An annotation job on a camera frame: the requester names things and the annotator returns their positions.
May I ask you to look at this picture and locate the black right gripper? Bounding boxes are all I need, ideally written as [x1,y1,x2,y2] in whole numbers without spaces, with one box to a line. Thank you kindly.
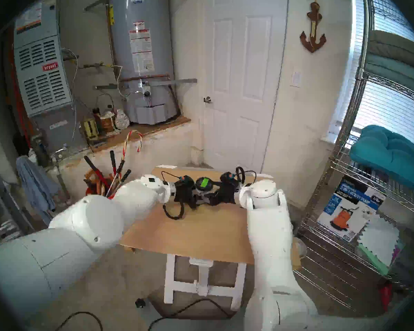
[203,181,239,206]

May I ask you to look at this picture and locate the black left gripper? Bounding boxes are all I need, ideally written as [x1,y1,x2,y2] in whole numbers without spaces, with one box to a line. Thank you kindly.
[174,184,207,210]

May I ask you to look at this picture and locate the gray robot base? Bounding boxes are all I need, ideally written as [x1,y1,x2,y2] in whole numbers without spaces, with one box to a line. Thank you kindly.
[136,298,247,331]

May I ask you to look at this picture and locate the folding table with board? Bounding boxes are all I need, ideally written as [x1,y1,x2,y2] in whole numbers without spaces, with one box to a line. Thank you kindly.
[120,167,301,270]

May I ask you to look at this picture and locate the black grip steel rod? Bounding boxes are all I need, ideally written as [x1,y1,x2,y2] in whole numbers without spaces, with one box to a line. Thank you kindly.
[106,160,125,197]
[110,169,132,196]

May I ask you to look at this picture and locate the striped candy cane decoration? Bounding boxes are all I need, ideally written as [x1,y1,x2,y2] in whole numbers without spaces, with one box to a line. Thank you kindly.
[122,130,144,162]

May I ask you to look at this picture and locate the plywood platform board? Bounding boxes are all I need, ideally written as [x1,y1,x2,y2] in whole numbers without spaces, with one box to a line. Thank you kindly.
[88,115,192,153]

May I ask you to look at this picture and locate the white panel door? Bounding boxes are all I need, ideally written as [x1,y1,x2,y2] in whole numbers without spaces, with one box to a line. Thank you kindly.
[203,0,288,174]

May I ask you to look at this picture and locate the crumpled aluminium foil bundle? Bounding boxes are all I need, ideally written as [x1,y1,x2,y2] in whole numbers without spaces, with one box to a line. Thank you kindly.
[115,109,130,130]

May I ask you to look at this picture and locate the orange plastic bucket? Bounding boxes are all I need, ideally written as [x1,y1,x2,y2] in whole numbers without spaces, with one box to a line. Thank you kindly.
[86,187,118,198]

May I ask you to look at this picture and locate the pale yellow jug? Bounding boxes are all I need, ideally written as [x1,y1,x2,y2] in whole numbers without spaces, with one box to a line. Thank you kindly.
[82,117,99,141]

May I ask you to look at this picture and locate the utility pump carton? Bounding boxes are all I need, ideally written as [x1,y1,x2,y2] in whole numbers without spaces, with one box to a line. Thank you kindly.
[317,175,387,243]

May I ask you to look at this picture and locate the gray water heater tank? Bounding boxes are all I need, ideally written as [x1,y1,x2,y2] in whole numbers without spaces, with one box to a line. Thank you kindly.
[105,0,180,125]

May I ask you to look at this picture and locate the blue hanging towel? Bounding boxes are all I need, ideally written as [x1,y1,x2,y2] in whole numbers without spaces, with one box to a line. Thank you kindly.
[16,156,60,224]

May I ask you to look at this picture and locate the gas pipe with yellow valve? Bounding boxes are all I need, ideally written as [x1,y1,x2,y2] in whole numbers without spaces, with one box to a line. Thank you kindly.
[77,61,112,69]

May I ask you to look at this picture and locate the green foam sheet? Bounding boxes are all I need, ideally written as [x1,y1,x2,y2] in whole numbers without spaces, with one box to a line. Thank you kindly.
[357,242,406,275]

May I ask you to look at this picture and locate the white zigzag edged sheet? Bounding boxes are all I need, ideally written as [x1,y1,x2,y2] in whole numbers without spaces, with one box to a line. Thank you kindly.
[357,212,401,267]

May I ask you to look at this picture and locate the teal tufted cushion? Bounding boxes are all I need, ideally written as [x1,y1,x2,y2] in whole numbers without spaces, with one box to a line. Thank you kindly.
[349,124,414,200]

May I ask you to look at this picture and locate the gray Bryant furnace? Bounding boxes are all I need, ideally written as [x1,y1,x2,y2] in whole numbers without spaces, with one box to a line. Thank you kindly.
[13,0,88,155]

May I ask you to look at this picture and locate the window with white blinds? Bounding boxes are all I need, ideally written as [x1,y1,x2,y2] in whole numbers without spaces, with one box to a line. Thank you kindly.
[326,0,414,151]

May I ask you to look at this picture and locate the aluminium ladder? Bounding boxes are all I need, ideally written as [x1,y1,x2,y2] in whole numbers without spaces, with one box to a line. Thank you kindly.
[0,141,31,248]

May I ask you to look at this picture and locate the small red object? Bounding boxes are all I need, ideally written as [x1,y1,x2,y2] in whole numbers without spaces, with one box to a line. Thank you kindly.
[379,282,394,312]

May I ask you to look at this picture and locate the pale teal folded cushion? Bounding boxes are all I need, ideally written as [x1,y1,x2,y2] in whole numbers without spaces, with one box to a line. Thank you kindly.
[362,54,414,100]

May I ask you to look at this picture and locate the olive gray folded cushion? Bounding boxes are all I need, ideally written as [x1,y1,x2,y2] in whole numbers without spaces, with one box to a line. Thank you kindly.
[367,30,414,70]

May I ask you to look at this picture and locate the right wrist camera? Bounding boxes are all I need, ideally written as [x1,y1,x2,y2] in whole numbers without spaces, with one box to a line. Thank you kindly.
[220,172,241,187]

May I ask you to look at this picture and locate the black coiled cable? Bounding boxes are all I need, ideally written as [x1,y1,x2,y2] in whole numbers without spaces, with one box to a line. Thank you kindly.
[162,202,185,221]

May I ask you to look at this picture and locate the black floor cable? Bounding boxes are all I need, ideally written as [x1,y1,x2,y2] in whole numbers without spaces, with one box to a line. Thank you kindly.
[53,311,104,331]
[148,298,233,331]

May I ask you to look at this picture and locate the wooden saw handle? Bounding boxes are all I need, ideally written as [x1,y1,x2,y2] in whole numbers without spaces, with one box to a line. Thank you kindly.
[83,168,106,196]

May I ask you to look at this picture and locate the wicker basket with handle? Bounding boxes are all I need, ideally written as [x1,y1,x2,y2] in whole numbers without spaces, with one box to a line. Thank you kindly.
[96,93,117,132]

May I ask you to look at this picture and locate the flexible corrugated steel hose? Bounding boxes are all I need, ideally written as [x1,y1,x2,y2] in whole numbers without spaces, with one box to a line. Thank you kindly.
[111,65,140,97]

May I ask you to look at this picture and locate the wooden anchor wall decoration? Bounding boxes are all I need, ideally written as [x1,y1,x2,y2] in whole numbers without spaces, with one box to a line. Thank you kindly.
[299,0,327,53]

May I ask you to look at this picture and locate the chrome wire shelf rack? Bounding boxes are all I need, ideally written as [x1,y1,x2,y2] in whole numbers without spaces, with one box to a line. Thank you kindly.
[293,0,414,317]

